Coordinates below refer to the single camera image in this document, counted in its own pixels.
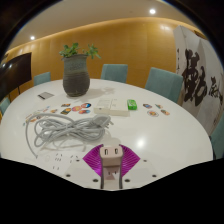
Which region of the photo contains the colourful sticker sheet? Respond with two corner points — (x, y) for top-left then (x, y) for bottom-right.
(24, 113), (44, 124)

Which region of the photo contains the round white-rimmed sticker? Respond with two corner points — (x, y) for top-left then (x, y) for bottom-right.
(146, 109), (160, 118)

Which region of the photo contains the white calligraphy folding screen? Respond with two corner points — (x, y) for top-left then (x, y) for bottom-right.
(173, 24), (224, 136)

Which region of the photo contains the group of teal chairs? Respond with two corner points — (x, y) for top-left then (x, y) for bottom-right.
(0, 63), (224, 160)

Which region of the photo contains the small green box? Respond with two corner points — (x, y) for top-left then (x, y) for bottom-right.
(126, 98), (139, 111)

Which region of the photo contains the dark orange sticker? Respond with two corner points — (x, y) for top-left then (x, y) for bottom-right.
(60, 107), (73, 116)

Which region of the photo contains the small dark card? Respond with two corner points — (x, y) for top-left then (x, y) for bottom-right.
(37, 91), (55, 101)

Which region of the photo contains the coiled grey power cable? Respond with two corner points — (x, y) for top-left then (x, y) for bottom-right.
(25, 113), (114, 160)

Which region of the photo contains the small beige charger block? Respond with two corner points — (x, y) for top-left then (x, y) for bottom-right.
(99, 143), (124, 168)

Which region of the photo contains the black wall screen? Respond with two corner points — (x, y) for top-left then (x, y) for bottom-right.
(0, 52), (33, 101)

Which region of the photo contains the potted plant in grey vase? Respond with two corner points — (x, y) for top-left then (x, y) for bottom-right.
(59, 42), (102, 98)

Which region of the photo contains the white power strip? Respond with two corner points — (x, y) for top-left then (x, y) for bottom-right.
(35, 150), (121, 190)

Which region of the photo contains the flat white box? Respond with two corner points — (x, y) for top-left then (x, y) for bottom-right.
(93, 98), (130, 117)

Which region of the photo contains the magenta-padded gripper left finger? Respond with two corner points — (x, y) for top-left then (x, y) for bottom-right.
(64, 144), (105, 190)

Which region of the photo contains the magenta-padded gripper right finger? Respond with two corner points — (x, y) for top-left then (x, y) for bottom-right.
(118, 144), (160, 190)

